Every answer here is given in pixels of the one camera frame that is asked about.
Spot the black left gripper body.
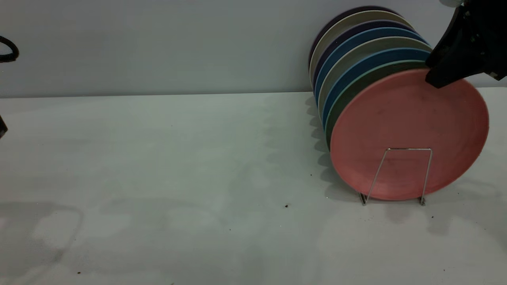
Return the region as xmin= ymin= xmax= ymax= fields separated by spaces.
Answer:
xmin=459 ymin=0 xmax=507 ymax=82

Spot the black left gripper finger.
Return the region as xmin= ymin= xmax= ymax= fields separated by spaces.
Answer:
xmin=425 ymin=8 xmax=488 ymax=88

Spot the pink round plate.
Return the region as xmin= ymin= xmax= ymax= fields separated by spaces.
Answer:
xmin=330 ymin=68 xmax=490 ymax=201

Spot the blue round plate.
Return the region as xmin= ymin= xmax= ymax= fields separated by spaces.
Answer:
xmin=314 ymin=27 xmax=430 ymax=105
xmin=323 ymin=47 xmax=432 ymax=129

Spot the green round plate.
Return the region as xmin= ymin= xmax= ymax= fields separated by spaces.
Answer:
xmin=325 ymin=60 xmax=430 ymax=149

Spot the beige round plate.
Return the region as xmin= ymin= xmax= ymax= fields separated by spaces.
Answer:
xmin=309 ymin=10 xmax=415 ymax=87
xmin=318 ymin=37 xmax=433 ymax=121

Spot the navy purple round plate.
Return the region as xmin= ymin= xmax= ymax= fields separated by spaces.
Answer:
xmin=312 ymin=20 xmax=415 ymax=89

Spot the dark purple round plate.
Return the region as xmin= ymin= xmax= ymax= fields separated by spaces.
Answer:
xmin=308 ymin=6 xmax=398 ymax=72

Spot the metal wire plate rack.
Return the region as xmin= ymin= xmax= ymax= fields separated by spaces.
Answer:
xmin=358 ymin=148 xmax=433 ymax=206

